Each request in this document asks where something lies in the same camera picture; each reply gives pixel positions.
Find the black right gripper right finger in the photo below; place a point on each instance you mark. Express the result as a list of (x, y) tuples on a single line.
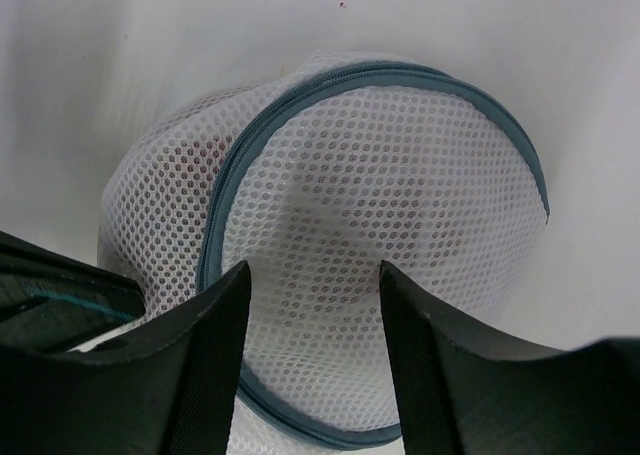
[(464, 387)]

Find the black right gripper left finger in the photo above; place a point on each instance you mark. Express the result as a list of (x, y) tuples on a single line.
[(165, 387)]

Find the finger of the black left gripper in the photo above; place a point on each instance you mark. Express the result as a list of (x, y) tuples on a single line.
[(51, 303)]

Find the blue-trimmed mesh laundry bag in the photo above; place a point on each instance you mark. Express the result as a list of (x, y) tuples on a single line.
[(315, 179)]

